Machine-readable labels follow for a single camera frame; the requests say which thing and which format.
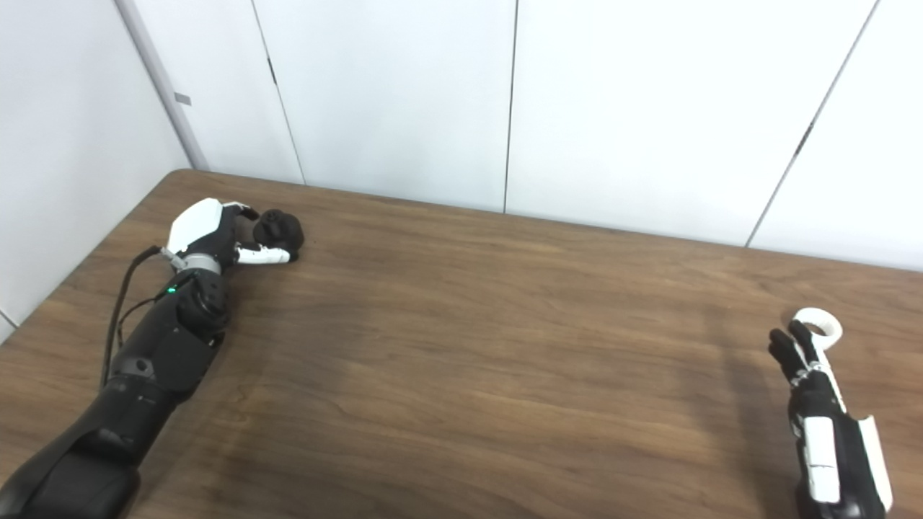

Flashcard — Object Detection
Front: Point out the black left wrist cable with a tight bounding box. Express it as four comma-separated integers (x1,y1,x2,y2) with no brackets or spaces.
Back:
100,245,182,389

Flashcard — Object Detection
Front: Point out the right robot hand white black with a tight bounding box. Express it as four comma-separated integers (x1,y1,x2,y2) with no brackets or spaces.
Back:
768,319,895,519

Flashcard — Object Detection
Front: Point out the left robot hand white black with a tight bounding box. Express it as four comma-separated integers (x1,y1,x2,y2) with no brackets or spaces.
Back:
166,198,299,275

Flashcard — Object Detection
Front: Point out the white ring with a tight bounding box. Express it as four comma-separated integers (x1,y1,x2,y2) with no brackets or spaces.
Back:
792,308,843,352

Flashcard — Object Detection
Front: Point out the grey wall corner post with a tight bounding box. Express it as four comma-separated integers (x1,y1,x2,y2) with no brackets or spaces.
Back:
114,0,211,172

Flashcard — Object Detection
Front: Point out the round black part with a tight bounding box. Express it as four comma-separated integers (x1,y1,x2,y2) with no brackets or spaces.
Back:
252,209,305,253

